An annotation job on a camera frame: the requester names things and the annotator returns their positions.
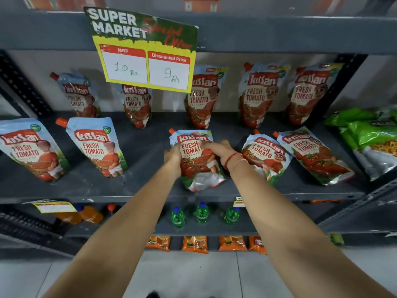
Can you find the person's black shoe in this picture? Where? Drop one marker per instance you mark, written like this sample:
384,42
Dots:
153,294

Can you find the shelf display of ketchup pouches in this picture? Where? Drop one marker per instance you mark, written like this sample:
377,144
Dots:
93,147

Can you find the black metal shelving rack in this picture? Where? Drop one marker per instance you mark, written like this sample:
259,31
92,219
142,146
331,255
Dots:
21,86

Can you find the person's right hand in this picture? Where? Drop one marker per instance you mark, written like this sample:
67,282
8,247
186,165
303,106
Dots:
221,150

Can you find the person's left fingers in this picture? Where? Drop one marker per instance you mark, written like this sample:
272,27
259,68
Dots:
177,149

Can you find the orange drink bottle blue cap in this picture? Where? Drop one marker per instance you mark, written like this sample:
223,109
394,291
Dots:
91,214

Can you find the person's left hand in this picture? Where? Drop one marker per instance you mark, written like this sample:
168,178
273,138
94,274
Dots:
173,158

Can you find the drink bottle red cap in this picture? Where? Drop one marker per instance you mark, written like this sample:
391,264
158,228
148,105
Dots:
111,208

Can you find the orange snack packet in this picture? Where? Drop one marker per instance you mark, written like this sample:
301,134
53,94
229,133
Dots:
233,243
257,244
158,243
195,244

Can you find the green and yellow price sign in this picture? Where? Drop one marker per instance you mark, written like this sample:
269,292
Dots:
136,46

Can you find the small green packet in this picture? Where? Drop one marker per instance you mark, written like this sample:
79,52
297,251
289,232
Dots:
336,238

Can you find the red tomato ketchup pouch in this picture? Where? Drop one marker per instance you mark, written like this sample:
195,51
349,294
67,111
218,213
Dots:
197,166

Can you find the person's right forearm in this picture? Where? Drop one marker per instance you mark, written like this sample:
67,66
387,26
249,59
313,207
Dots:
288,232

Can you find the person's left forearm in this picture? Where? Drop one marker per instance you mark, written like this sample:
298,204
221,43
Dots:
124,232

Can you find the person's right fingers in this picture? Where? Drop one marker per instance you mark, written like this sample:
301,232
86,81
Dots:
211,145

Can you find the grey metal shelving rack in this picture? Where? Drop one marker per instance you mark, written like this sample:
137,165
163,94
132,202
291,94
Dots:
142,158
359,211

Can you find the green snack packet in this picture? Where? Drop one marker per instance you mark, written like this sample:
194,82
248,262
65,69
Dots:
349,116
375,145

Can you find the orange cardboard box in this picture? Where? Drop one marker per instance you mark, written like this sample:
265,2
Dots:
201,4
62,3

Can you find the green bottle blue cap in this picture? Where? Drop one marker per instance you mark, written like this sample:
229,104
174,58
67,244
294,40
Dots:
202,213
178,217
231,215

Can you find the yellow shelf price label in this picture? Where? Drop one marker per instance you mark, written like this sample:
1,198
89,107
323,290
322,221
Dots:
238,202
54,207

